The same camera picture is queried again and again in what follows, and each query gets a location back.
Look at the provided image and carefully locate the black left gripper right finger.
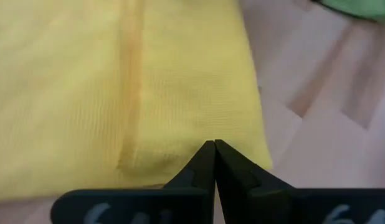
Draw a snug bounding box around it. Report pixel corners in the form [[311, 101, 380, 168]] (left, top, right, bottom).
[[214, 139, 385, 224]]

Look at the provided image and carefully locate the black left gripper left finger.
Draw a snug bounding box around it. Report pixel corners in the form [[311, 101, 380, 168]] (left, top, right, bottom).
[[50, 139, 216, 224]]

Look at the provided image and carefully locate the yellow microfiber towel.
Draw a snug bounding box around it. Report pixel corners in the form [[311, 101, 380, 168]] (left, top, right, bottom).
[[0, 0, 273, 202]]

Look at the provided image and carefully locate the green microfiber towel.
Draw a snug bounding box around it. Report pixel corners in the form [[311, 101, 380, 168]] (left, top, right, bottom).
[[313, 0, 385, 24]]

